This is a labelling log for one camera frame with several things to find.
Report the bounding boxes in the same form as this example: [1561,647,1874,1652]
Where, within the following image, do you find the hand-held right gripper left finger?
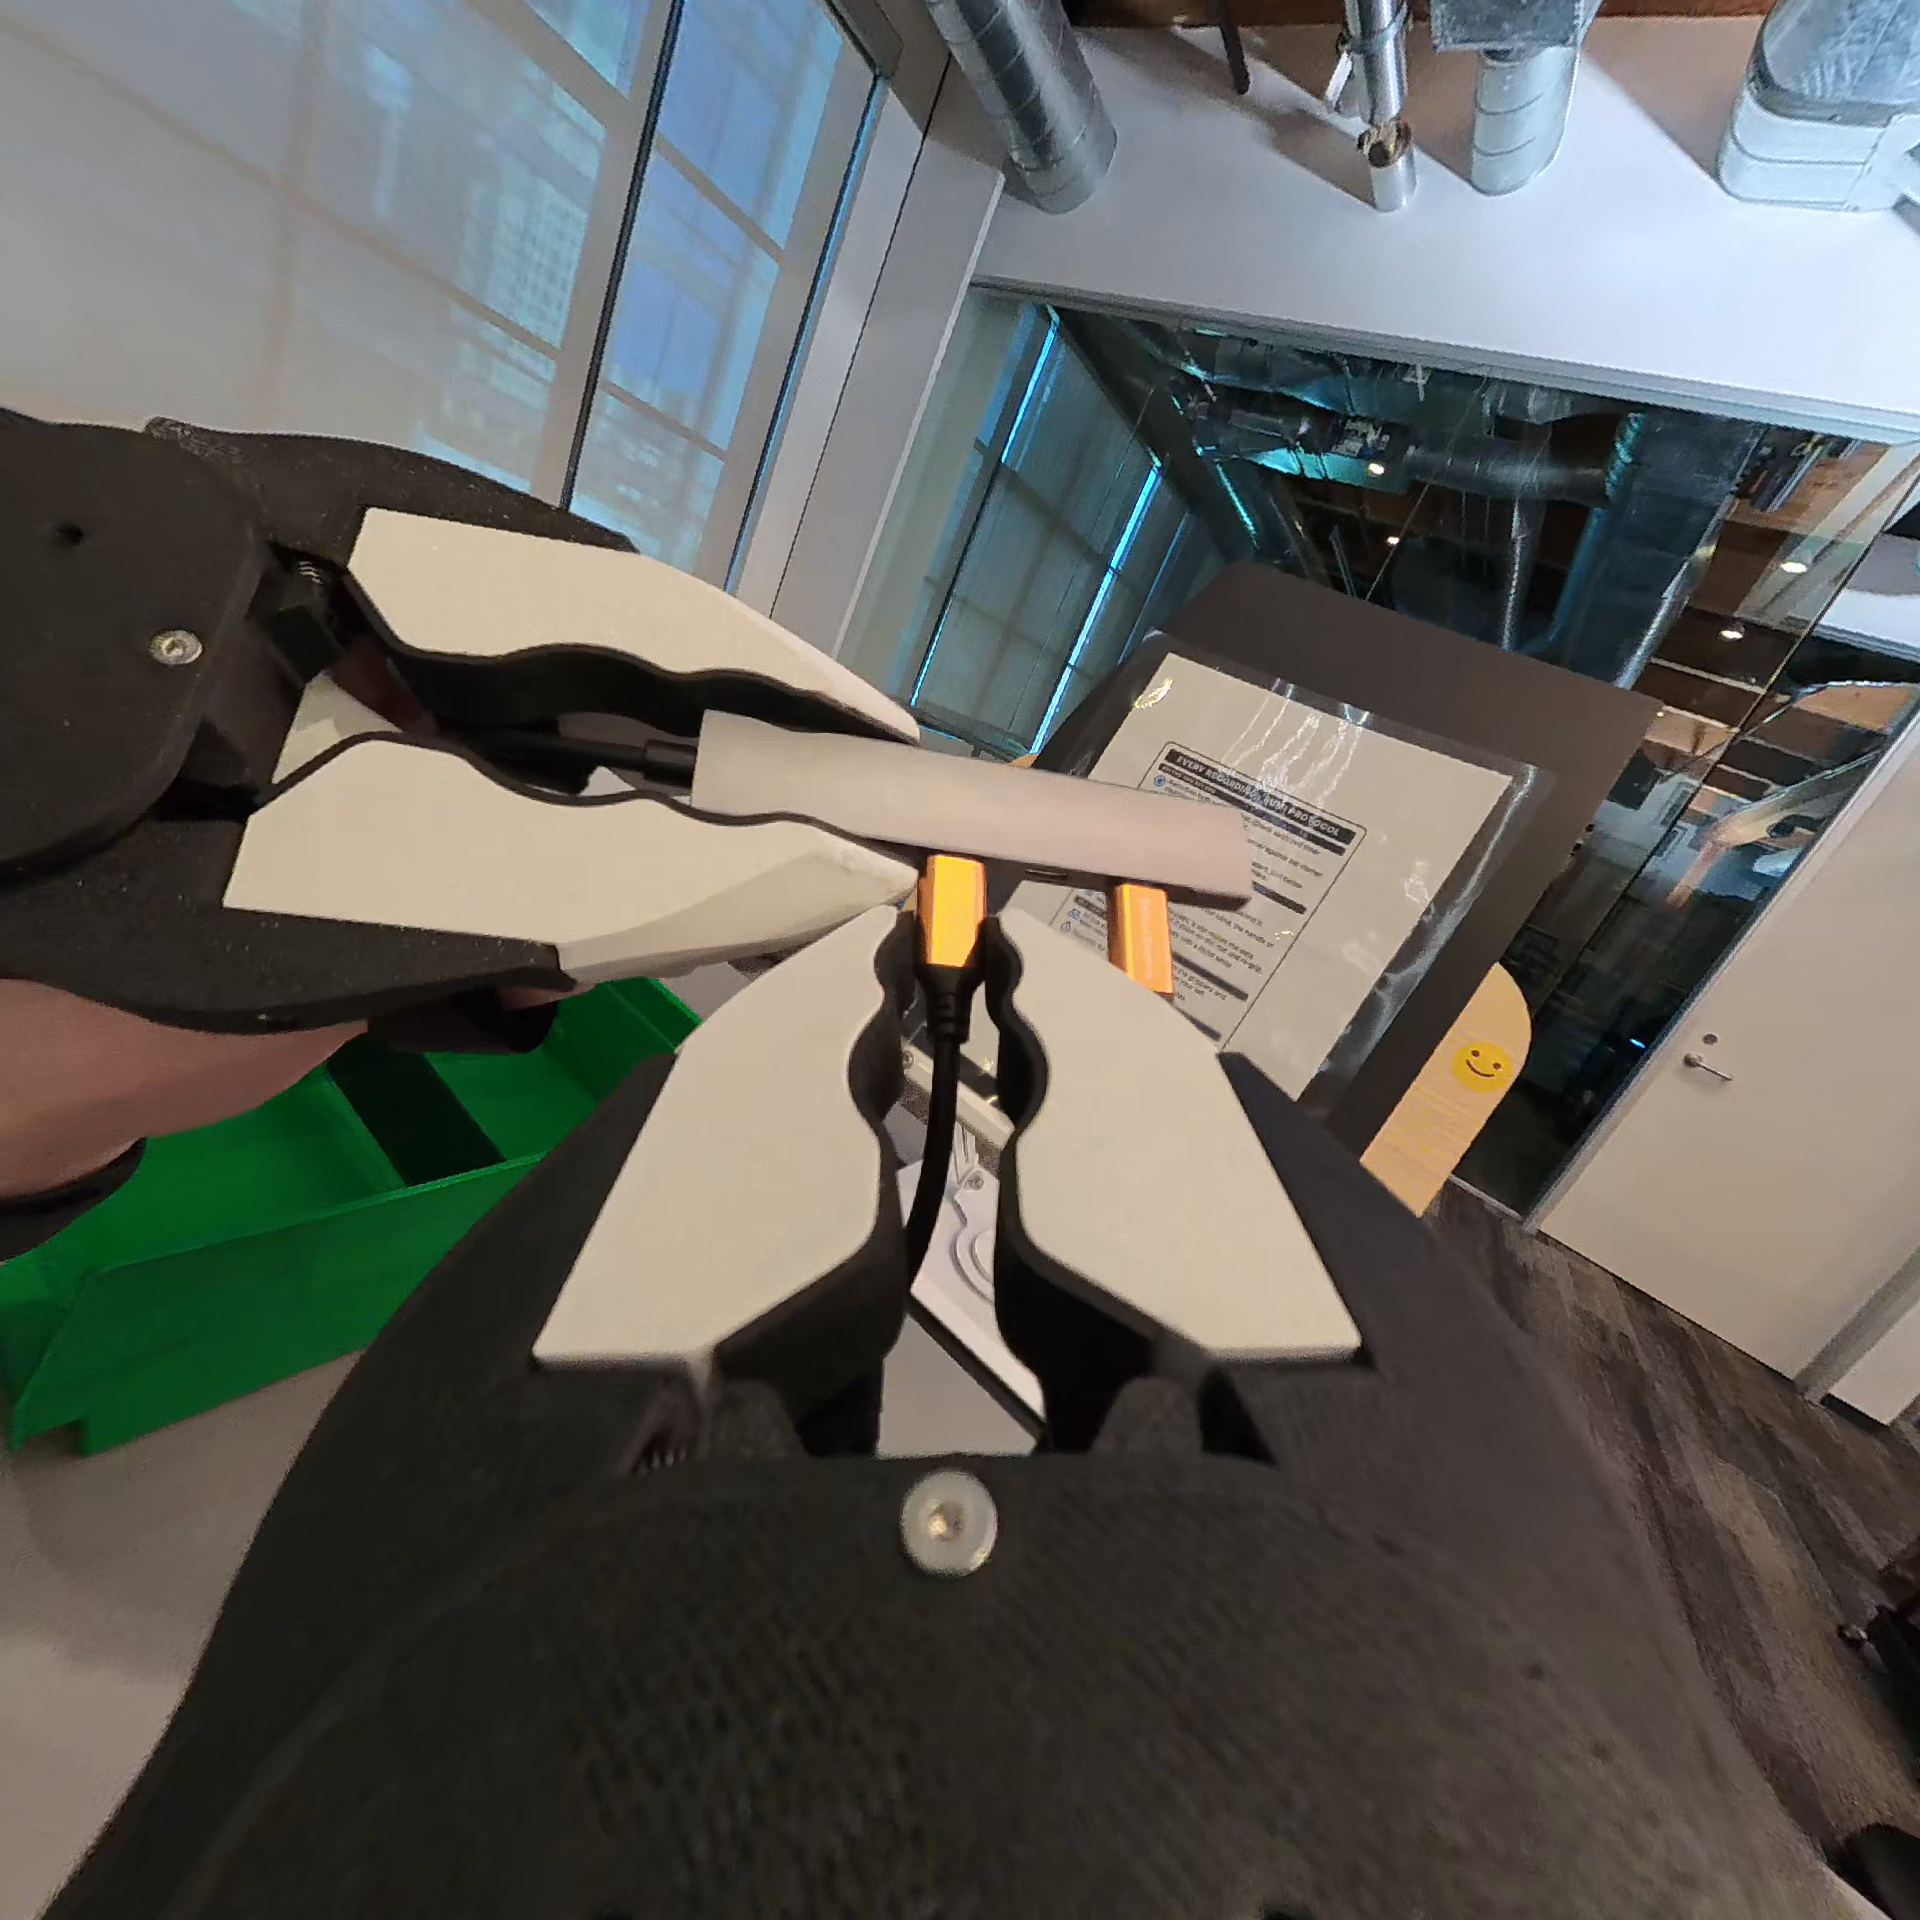
[532,907,912,1452]

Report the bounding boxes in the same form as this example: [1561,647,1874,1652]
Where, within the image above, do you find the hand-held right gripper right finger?
[988,912,1368,1452]

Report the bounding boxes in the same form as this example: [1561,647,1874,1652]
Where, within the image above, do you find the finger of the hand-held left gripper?
[222,732,921,988]
[344,508,921,748]

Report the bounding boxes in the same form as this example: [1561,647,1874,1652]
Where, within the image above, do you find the orange-plug usb-c cable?
[897,850,996,1311]

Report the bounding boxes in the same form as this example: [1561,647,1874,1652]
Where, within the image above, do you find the grey usb hub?
[691,711,1260,907]

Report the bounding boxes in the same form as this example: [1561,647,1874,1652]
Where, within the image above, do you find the orange usb-c plug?
[1104,881,1183,996]

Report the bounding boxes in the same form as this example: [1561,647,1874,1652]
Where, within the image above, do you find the person's left hand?
[0,978,369,1204]

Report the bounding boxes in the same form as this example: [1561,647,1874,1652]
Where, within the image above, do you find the white printed sheet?
[897,1042,1056,1419]

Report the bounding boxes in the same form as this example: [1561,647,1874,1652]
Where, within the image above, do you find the wooden smiley board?
[1356,960,1537,1221]

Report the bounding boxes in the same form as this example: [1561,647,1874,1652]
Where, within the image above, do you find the laminated paper sign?
[1031,644,1550,1109]

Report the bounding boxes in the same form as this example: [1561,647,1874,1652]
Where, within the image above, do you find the glass partition window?
[886,288,1210,759]

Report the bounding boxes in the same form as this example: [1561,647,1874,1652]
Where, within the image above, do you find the large window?
[0,0,890,589]

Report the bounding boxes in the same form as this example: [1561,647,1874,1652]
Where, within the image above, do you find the green plastic bin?
[0,977,707,1460]

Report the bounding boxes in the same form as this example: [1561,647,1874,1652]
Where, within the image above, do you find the white door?
[1529,802,1920,1386]

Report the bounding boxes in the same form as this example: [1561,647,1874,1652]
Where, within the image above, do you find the black board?
[1031,561,1662,1161]

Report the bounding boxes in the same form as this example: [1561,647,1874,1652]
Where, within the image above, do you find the silver ceiling pipe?
[1324,0,1423,216]

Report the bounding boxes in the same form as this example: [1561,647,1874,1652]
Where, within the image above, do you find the silver ribbed air duct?
[912,0,1123,217]

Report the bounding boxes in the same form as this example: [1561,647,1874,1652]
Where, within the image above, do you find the silver insulated duct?
[1430,0,1595,202]
[1714,0,1920,216]

